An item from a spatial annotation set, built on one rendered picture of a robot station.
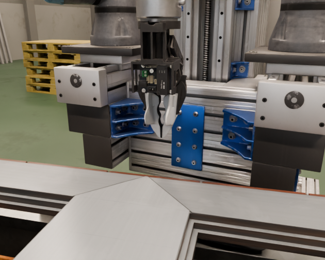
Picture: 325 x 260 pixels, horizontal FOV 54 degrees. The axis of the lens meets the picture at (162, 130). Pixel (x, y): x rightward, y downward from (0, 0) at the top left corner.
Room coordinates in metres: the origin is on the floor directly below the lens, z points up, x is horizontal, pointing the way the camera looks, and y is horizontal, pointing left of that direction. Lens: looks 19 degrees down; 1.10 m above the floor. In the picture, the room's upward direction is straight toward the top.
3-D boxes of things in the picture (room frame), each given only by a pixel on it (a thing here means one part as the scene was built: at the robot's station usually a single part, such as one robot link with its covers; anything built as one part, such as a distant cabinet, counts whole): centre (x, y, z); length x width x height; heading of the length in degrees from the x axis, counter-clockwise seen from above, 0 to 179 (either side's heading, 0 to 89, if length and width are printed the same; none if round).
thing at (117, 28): (0.95, 0.13, 1.09); 0.15 x 0.15 x 0.10
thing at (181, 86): (0.57, -0.02, 0.98); 0.05 x 0.02 x 0.09; 76
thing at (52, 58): (5.29, 1.58, 0.40); 1.17 x 0.77 x 0.80; 67
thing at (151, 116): (0.56, 0.02, 0.94); 0.06 x 0.03 x 0.09; 166
